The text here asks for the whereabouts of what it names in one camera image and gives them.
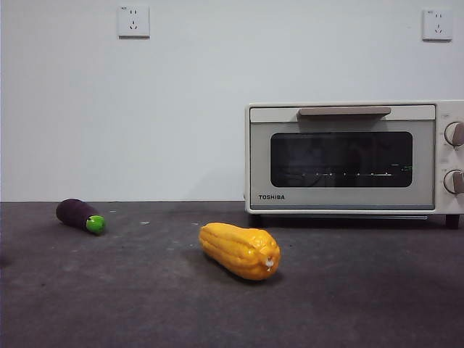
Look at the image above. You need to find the purple toy eggplant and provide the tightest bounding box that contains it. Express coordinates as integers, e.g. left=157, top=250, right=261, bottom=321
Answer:
left=55, top=198, right=107, bottom=236

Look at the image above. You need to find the beige oven knob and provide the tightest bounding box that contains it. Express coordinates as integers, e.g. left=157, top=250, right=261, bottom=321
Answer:
left=444, top=121, right=464, bottom=148
left=443, top=169, right=464, bottom=195

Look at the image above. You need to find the cream Toshiba toaster oven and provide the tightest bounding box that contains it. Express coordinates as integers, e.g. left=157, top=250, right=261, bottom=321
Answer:
left=243, top=100, right=464, bottom=230

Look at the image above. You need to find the white wall power outlet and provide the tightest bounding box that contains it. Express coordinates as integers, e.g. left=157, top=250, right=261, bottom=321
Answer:
left=117, top=4, right=151, bottom=40
left=421, top=9, right=454, bottom=43

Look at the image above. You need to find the yellow toy corn cob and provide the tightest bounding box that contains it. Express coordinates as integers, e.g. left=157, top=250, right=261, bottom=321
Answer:
left=198, top=222, right=282, bottom=281

